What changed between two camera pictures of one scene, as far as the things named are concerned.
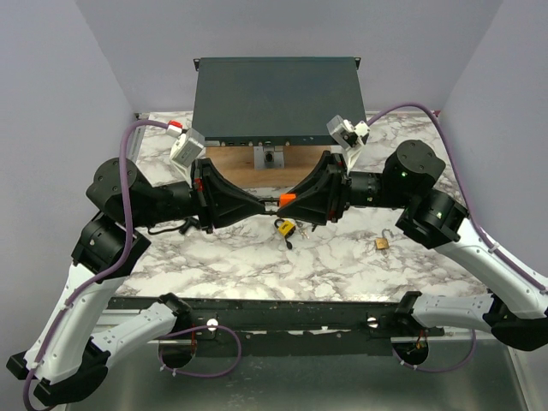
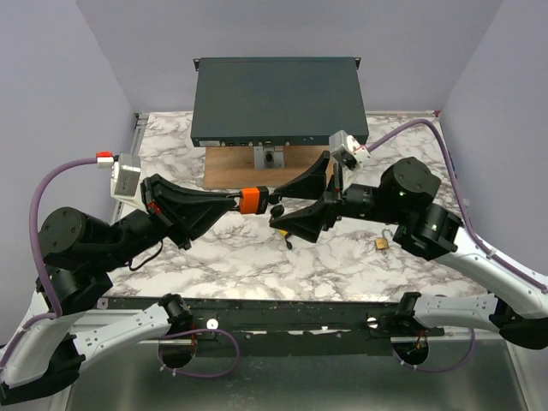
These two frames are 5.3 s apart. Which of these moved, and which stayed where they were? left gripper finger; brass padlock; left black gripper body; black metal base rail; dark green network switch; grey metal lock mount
Moved: left black gripper body; left gripper finger
Stayed: brass padlock; dark green network switch; grey metal lock mount; black metal base rail
